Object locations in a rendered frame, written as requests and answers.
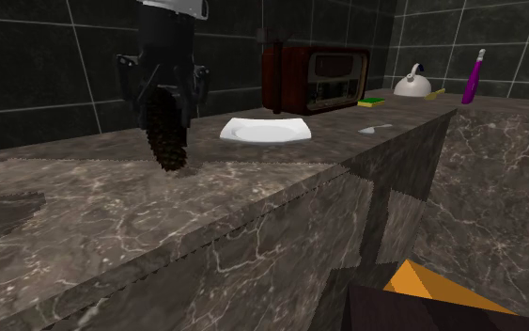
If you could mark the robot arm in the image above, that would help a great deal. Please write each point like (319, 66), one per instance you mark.
(172, 6)

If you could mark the orange wedge shape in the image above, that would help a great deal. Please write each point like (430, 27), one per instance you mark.
(433, 286)

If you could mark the dark red wooden radio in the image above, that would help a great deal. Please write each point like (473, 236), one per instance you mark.
(323, 78)

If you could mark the white square plate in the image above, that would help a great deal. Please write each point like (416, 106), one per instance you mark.
(264, 130)

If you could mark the yellow brush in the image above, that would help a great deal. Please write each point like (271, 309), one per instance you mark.
(434, 95)

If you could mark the silver spoon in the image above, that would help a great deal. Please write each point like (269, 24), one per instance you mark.
(368, 129)

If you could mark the purple and white bottle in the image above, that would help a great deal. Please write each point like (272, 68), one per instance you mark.
(471, 85)

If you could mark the yellow and green sponge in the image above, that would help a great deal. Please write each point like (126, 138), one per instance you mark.
(370, 102)

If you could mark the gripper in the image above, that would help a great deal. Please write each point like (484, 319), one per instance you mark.
(165, 46)

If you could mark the dark brown pine cone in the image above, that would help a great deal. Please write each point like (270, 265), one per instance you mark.
(167, 133)

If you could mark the dark maroon block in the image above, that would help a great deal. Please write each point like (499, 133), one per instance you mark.
(429, 316)

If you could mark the white kettle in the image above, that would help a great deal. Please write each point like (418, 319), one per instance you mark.
(411, 86)

